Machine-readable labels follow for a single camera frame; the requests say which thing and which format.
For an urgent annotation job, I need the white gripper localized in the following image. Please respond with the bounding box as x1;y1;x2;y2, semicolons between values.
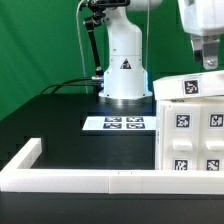
178;0;224;70

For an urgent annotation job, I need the white cabinet top block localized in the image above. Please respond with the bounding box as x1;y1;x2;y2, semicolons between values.
153;70;224;100

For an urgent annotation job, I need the white cabinet door panel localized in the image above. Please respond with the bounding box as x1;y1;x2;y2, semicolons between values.
162;104;200;171

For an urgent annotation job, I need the white cabinet body box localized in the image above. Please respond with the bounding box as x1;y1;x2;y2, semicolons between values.
155;97;224;171

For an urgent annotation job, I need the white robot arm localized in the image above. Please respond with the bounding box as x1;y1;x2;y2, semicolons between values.
83;0;224;103

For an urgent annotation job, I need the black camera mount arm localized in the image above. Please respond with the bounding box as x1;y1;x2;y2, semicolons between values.
84;0;130;77

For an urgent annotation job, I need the white hanging cable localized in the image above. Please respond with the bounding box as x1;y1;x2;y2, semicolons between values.
75;0;90;95

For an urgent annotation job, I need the white marker base plate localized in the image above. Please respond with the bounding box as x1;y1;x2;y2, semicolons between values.
83;116;156;131

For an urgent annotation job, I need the black cable bundle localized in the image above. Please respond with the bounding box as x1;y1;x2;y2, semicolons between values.
40;76;105;96

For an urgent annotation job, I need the white workspace border frame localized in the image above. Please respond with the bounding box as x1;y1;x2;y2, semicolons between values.
0;138;224;195

